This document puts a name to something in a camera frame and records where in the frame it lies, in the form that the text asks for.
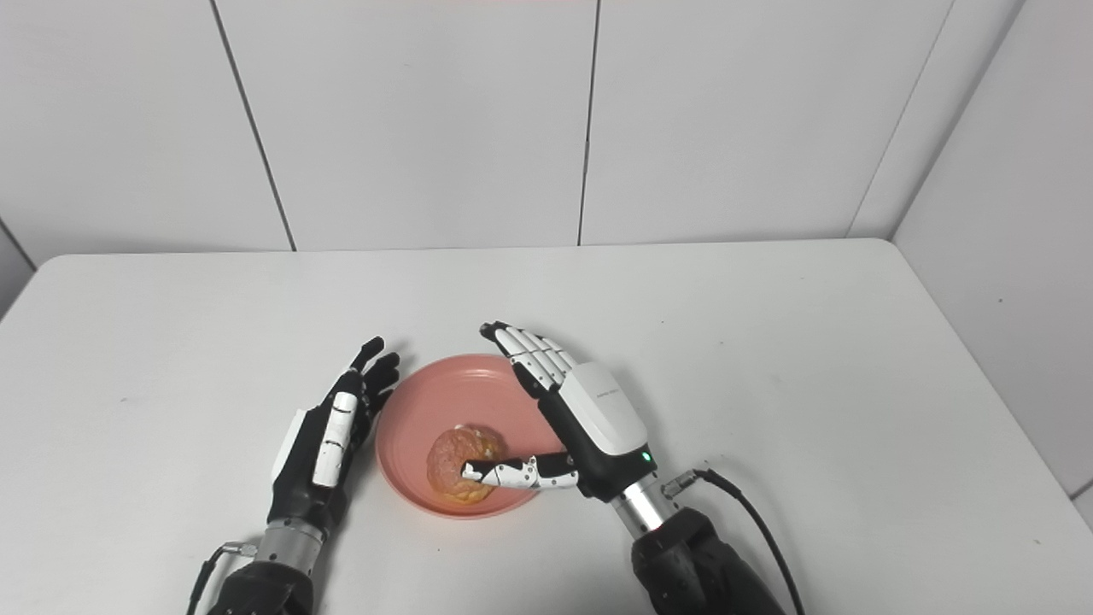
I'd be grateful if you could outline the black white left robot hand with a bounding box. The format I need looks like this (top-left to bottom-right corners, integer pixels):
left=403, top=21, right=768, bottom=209
left=266, top=337, right=401, bottom=535

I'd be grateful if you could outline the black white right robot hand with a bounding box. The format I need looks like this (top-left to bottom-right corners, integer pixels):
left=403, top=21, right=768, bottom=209
left=462, top=321, right=658, bottom=503

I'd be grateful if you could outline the pink round plate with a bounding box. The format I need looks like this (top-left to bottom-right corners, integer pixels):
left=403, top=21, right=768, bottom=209
left=376, top=354, right=569, bottom=520

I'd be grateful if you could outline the golden cream puff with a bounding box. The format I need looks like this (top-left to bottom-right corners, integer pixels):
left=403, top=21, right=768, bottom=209
left=426, top=424, right=506, bottom=504

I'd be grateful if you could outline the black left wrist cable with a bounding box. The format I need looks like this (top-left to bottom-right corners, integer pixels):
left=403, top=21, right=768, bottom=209
left=186, top=541, right=259, bottom=615

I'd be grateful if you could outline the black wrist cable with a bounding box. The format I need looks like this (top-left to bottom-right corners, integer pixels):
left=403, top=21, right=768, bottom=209
left=662, top=468, right=808, bottom=615
left=186, top=541, right=259, bottom=615

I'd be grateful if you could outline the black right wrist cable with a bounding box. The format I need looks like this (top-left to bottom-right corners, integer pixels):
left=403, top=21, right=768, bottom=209
left=662, top=468, right=808, bottom=615

